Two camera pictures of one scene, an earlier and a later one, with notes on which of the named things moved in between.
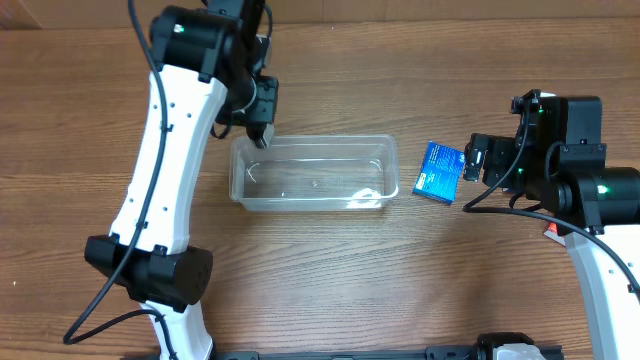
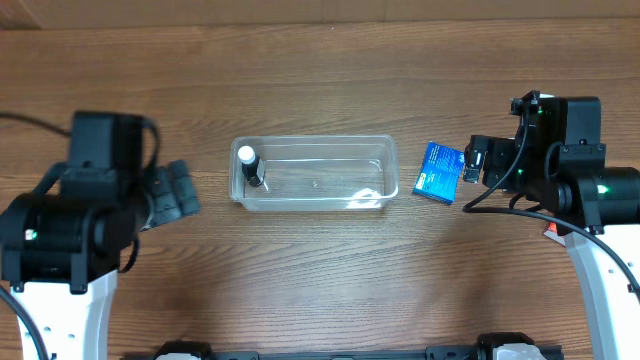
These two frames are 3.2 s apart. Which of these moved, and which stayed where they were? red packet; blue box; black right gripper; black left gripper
Moved: black left gripper
Stayed: black right gripper; blue box; red packet
